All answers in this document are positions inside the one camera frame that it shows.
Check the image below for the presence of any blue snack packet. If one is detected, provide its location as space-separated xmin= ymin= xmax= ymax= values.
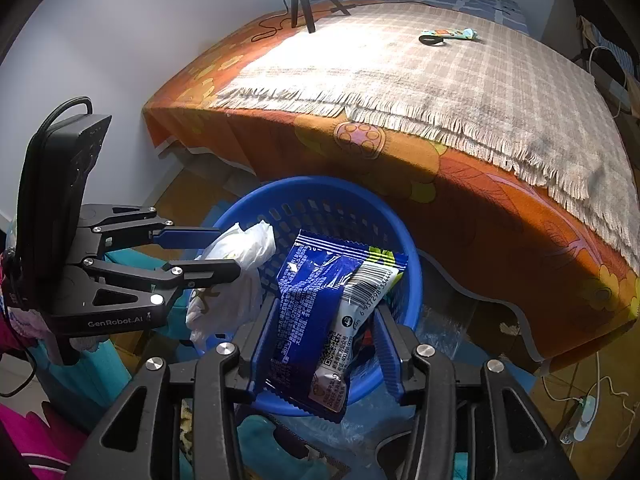
xmin=248 ymin=228 xmax=410 ymax=425

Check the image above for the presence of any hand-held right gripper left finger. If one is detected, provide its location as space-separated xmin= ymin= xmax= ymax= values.
xmin=67 ymin=294 xmax=280 ymax=480

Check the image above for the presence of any white power cable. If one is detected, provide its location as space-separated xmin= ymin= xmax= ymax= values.
xmin=542 ymin=350 xmax=637 ymax=449

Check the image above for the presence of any leopard print cloth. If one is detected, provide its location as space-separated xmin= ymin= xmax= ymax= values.
xmin=179 ymin=399 xmax=197 ymax=467

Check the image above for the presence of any colourful small packet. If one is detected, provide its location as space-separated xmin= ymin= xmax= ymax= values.
xmin=418 ymin=27 xmax=479 ymax=46

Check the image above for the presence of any white plastic bag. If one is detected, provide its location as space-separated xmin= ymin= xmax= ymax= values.
xmin=185 ymin=220 xmax=277 ymax=348

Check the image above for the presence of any blue checked bed sheet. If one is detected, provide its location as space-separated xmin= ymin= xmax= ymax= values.
xmin=312 ymin=0 xmax=530 ymax=36

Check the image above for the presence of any blue plastic basket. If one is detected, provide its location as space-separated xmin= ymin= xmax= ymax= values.
xmin=207 ymin=176 xmax=425 ymax=418

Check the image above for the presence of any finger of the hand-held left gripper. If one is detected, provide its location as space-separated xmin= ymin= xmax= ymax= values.
xmin=74 ymin=203 xmax=223 ymax=262
xmin=65 ymin=256 xmax=242 ymax=319

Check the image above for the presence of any black chair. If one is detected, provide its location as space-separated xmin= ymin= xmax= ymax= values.
xmin=565 ymin=0 xmax=636 ymax=91

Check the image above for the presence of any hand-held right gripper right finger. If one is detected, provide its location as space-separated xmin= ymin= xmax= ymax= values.
xmin=371 ymin=305 xmax=581 ymax=480

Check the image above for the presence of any teal cloth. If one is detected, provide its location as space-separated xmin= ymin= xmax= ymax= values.
xmin=37 ymin=247 xmax=351 ymax=480

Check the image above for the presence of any black ring light cable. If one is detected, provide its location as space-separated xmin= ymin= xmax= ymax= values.
xmin=251 ymin=0 xmax=302 ymax=44

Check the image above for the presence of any striped cloth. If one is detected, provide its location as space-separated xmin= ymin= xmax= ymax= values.
xmin=575 ymin=15 xmax=633 ymax=68

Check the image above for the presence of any white power strip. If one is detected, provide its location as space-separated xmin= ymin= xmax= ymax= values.
xmin=559 ymin=394 xmax=599 ymax=444

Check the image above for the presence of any orange floral bed sheet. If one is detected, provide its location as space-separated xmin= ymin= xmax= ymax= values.
xmin=142 ymin=0 xmax=640 ymax=363

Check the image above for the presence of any person's left hand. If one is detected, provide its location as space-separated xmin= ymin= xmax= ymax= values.
xmin=6 ymin=306 xmax=103 ymax=357

